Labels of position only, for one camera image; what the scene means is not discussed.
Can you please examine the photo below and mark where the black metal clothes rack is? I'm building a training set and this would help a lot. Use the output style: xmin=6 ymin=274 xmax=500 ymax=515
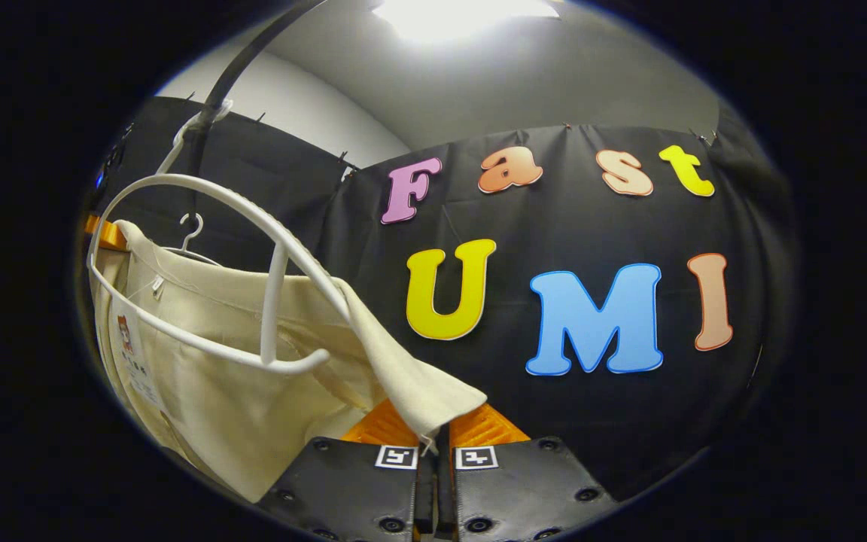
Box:
xmin=185 ymin=0 xmax=330 ymax=221

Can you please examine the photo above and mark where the black backdrop cloth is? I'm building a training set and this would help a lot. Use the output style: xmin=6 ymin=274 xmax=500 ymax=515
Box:
xmin=95 ymin=94 xmax=796 ymax=502

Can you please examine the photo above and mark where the white plastic clothes hanger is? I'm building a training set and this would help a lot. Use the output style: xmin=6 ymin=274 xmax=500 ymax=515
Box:
xmin=87 ymin=102 xmax=352 ymax=376
xmin=163 ymin=212 xmax=221 ymax=265

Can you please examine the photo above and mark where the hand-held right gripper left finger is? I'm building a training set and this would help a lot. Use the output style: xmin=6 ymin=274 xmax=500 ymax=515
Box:
xmin=257 ymin=397 xmax=438 ymax=542

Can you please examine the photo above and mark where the cream shirt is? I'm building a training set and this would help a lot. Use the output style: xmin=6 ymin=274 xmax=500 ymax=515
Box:
xmin=91 ymin=220 xmax=489 ymax=504

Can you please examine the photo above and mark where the white paper garment tag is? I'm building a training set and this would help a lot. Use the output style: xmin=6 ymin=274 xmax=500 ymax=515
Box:
xmin=113 ymin=311 xmax=165 ymax=412

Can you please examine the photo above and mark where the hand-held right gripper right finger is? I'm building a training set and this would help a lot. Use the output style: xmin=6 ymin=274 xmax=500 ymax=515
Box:
xmin=437 ymin=403 xmax=619 ymax=542

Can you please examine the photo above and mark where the large ceiling light panel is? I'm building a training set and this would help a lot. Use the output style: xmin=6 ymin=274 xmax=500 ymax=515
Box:
xmin=372 ymin=0 xmax=564 ymax=44

